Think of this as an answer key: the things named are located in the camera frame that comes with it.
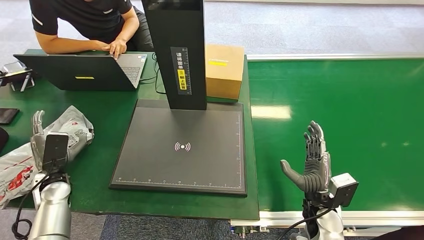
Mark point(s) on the person's left hand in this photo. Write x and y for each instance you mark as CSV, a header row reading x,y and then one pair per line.
x,y
117,48

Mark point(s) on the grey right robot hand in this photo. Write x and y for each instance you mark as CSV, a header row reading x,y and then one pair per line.
x,y
314,175

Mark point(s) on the person's right hand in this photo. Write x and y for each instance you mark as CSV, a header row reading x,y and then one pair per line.
x,y
99,45

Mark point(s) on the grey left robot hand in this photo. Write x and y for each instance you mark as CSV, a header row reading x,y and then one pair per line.
x,y
37,142

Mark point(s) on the white plastic package red print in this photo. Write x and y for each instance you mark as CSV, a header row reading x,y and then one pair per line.
x,y
16,169

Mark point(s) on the person's right forearm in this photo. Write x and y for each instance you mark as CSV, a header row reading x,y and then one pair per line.
x,y
66,44

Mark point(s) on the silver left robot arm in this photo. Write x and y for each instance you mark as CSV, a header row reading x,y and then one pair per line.
x,y
53,212

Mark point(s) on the person's left forearm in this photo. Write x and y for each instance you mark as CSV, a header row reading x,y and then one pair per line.
x,y
129,26

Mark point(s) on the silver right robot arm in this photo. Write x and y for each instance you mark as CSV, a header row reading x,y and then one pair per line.
x,y
326,225

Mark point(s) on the black device on stand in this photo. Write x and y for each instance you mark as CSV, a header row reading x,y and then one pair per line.
x,y
16,76

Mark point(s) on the black weighing platform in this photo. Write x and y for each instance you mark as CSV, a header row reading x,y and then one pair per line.
x,y
182,149

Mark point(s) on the black laptop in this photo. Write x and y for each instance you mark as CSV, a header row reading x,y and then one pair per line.
x,y
82,69

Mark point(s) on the rounded black object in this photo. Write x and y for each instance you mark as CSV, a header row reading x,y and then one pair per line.
x,y
2,139

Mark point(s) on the person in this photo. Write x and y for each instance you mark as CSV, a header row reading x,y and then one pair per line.
x,y
79,16

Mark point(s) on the flat black tablet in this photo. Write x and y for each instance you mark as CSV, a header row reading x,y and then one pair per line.
x,y
7,115

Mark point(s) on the black scanner column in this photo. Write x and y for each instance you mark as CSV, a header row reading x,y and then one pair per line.
x,y
179,33

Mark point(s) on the black yellow column label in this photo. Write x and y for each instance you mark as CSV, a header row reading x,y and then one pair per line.
x,y
181,71

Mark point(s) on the green conveyor belt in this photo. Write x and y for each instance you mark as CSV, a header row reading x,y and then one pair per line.
x,y
364,116

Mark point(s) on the brown cardboard box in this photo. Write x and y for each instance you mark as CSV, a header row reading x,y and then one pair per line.
x,y
223,76

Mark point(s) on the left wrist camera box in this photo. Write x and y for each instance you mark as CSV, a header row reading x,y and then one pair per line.
x,y
55,149

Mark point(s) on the aluminium conveyor frame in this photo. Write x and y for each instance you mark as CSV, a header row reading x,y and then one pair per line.
x,y
285,218

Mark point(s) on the metal bracket with bolts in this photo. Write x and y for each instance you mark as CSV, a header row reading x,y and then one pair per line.
x,y
246,231

